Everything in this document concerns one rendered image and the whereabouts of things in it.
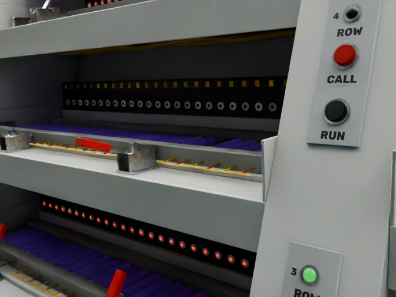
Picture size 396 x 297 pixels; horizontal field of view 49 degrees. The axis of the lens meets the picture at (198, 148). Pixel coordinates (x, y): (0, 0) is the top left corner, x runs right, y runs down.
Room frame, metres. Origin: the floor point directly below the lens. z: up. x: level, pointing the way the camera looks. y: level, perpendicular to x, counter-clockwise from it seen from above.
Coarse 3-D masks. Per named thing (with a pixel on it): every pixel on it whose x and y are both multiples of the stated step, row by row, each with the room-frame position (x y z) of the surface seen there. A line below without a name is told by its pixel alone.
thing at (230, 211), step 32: (224, 128) 0.60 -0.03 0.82; (256, 128) 0.56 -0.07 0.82; (0, 160) 0.64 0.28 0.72; (32, 160) 0.58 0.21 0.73; (64, 160) 0.56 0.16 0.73; (96, 160) 0.55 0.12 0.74; (64, 192) 0.54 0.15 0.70; (96, 192) 0.50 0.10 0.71; (128, 192) 0.46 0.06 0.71; (160, 192) 0.43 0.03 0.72; (192, 192) 0.40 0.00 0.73; (224, 192) 0.38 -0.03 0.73; (256, 192) 0.38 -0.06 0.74; (160, 224) 0.44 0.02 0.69; (192, 224) 0.41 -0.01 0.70; (224, 224) 0.38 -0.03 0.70; (256, 224) 0.36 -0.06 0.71
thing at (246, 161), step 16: (0, 128) 0.74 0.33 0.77; (16, 128) 0.71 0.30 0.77; (32, 144) 0.64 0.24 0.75; (48, 144) 0.65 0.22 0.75; (64, 144) 0.61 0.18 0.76; (112, 144) 0.55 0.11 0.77; (160, 144) 0.49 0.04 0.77; (176, 144) 0.49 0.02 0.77; (176, 160) 0.48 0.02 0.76; (192, 160) 0.47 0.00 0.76; (208, 160) 0.45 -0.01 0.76; (224, 160) 0.44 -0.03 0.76; (240, 160) 0.42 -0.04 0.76; (256, 160) 0.41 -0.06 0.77
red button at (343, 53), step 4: (340, 48) 0.32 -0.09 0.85; (344, 48) 0.31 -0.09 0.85; (348, 48) 0.31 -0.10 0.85; (352, 48) 0.31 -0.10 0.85; (336, 52) 0.32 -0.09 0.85; (340, 52) 0.32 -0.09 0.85; (344, 52) 0.31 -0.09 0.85; (348, 52) 0.31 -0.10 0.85; (352, 52) 0.31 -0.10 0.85; (336, 56) 0.32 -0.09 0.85; (340, 56) 0.32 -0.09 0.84; (344, 56) 0.31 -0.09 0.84; (348, 56) 0.31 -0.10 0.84; (352, 56) 0.31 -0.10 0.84; (336, 60) 0.32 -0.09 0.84; (340, 60) 0.31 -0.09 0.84; (344, 60) 0.31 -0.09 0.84; (348, 60) 0.31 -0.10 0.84; (352, 60) 0.31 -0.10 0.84; (340, 64) 0.32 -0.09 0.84; (344, 64) 0.31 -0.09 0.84; (348, 64) 0.31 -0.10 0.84
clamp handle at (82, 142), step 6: (78, 138) 0.42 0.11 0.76; (84, 138) 0.42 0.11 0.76; (78, 144) 0.42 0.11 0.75; (84, 144) 0.42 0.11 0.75; (90, 144) 0.42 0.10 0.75; (96, 144) 0.43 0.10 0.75; (102, 144) 0.43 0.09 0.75; (108, 144) 0.44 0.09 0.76; (132, 144) 0.47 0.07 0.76; (102, 150) 0.44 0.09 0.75; (108, 150) 0.44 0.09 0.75; (114, 150) 0.45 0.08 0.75; (120, 150) 0.45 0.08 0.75; (126, 150) 0.46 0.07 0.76; (132, 150) 0.47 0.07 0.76
